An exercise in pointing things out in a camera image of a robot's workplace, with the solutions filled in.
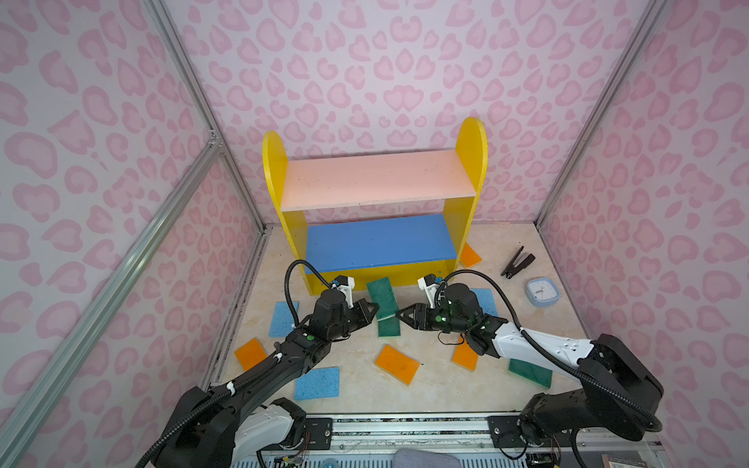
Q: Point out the blue sponge front left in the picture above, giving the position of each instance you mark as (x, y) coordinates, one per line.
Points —
(318, 384)

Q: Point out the orange sponge right centre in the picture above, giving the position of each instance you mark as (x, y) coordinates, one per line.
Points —
(465, 357)

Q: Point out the blue sponge right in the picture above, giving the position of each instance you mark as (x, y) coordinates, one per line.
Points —
(486, 301)

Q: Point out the black clip tool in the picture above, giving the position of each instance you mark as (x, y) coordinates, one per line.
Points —
(520, 261)

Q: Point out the blue sponge far left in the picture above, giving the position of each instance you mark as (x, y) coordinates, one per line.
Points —
(282, 322)

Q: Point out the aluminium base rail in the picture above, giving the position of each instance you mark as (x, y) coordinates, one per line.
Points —
(455, 439)

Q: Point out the small blue white clock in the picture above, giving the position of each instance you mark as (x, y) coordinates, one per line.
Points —
(542, 292)

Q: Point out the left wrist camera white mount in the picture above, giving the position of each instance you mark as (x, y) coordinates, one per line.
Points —
(346, 286)

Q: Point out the right aluminium frame post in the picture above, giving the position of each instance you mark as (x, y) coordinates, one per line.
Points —
(653, 16)

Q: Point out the orange sponge left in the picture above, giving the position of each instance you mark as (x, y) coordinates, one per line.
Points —
(250, 354)

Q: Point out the yellow shelf with coloured boards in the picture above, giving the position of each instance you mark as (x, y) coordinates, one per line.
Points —
(401, 250)

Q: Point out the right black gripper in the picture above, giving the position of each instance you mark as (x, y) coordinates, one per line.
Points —
(421, 315)

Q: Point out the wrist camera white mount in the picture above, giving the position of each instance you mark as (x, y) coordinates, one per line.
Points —
(346, 286)
(429, 284)

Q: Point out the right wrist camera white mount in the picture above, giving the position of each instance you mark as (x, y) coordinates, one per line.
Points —
(429, 284)

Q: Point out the green sponge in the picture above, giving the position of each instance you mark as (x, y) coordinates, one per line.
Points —
(389, 327)
(382, 294)

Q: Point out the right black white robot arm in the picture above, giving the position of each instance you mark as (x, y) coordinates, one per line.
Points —
(617, 392)

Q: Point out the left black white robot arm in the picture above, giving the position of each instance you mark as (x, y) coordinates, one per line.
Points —
(263, 380)

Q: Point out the green sponge near right arm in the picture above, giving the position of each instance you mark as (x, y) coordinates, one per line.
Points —
(533, 373)

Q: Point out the left aluminium frame beam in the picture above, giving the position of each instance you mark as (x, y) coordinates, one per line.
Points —
(39, 402)

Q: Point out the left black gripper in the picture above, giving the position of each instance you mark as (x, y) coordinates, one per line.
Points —
(365, 317)

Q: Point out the orange sponge beside shelf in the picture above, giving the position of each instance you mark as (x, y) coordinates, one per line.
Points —
(469, 257)

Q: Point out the blue sponge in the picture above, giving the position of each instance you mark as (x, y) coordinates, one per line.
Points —
(486, 301)
(282, 322)
(318, 384)

